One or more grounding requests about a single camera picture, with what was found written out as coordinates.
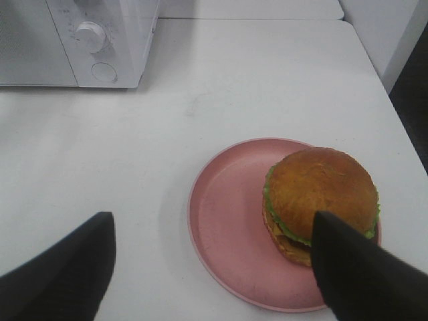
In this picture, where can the burger with lettuce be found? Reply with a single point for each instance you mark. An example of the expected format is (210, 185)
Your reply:
(310, 180)

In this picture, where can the white timer knob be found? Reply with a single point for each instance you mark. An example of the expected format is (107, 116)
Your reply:
(90, 37)

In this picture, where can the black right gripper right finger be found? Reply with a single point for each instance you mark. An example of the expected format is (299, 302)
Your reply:
(360, 280)

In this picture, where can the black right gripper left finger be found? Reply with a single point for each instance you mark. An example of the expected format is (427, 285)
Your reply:
(68, 280)

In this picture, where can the white microwave oven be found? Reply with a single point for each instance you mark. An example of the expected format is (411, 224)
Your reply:
(129, 28)

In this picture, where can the pink round plate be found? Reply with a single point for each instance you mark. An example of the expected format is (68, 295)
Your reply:
(227, 229)

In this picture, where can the white round door button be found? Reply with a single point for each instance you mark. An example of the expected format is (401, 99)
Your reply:
(104, 72)

